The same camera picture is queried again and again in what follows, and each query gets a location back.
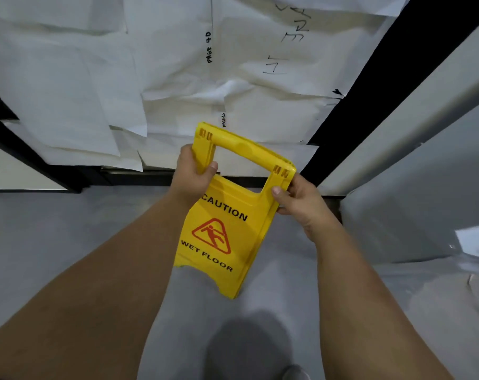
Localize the yellow wet floor sign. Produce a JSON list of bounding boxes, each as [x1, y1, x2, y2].
[[173, 122, 297, 300]]

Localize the person's right hand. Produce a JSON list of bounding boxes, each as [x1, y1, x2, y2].
[[271, 173, 340, 243]]

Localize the person's left forearm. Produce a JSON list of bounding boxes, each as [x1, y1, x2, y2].
[[0, 191, 203, 380]]

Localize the black frame rail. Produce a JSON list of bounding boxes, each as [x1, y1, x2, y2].
[[0, 82, 90, 193]]

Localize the group of white paper sheets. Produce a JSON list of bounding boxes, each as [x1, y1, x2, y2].
[[0, 0, 413, 173]]

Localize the white door panel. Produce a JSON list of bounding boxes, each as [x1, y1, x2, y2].
[[318, 12, 479, 197]]

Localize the person's right forearm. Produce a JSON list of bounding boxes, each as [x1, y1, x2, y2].
[[303, 218, 454, 380]]

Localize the person's left hand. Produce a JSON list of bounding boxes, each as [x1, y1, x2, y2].
[[170, 144, 219, 202]]

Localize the person's grey shoe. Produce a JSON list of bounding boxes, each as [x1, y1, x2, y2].
[[281, 364, 312, 380]]

